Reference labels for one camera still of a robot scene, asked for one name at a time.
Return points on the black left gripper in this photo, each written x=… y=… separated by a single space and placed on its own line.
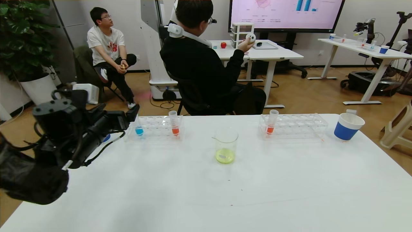
x=123 y=120

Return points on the test tube with blue pigment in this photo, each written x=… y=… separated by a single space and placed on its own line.
x=139 y=131

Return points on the test tube with yellow pigment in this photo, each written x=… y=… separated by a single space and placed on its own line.
x=351 y=111

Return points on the black distant robot arm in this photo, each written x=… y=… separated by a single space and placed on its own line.
x=370 y=29

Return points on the black and gray left arm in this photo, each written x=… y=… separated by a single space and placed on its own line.
x=29 y=174

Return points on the clear acrylic test tube rack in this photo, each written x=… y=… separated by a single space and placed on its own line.
x=157 y=127
x=289 y=126

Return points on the test tube with orange pigment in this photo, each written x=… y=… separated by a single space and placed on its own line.
x=270 y=129
x=175 y=130

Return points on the clear glass beaker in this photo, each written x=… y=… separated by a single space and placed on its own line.
x=225 y=154

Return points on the small clear tube rack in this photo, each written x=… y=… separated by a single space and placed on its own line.
x=341 y=38
x=367 y=45

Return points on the blue and white paper cup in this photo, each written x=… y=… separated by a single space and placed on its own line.
x=346 y=130
x=107 y=138

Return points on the black folding chair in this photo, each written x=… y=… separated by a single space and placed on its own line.
x=96 y=72

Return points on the black office chair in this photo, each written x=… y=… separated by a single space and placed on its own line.
x=190 y=95

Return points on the dark green jacket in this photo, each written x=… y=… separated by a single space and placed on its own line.
x=84 y=67

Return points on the white robot tower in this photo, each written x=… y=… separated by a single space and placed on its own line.
x=154 y=48

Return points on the man in white t-shirt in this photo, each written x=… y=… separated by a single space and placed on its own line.
x=106 y=40

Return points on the person in black sweater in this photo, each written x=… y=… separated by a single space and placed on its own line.
x=199 y=61

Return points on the white plant pot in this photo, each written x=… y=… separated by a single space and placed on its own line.
x=38 y=90

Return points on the white neck device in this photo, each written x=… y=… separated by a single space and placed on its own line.
x=175 y=30

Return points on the red apple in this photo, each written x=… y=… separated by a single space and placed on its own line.
x=223 y=45

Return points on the white pillar base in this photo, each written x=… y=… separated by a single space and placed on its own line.
x=4 y=113

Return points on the large green leafy plant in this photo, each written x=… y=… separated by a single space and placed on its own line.
x=22 y=38

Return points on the white drawer organizer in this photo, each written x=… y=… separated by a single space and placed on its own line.
x=241 y=30

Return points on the white handheld controller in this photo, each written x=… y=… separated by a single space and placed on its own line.
x=251 y=37

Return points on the gray tablet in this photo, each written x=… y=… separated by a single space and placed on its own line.
x=266 y=46

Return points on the black screen stand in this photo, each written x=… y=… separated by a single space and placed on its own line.
x=289 y=66

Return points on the large black display screen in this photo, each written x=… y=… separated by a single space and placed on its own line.
x=289 y=14

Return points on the long white standing desk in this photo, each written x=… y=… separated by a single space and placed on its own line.
x=351 y=45

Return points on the cream plastic stool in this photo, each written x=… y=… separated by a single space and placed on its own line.
x=397 y=129

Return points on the black tripod stand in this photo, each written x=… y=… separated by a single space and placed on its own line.
x=400 y=22

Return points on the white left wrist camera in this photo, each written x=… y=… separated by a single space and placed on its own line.
x=87 y=93

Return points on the gray wall cabinet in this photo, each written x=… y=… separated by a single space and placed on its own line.
x=74 y=19

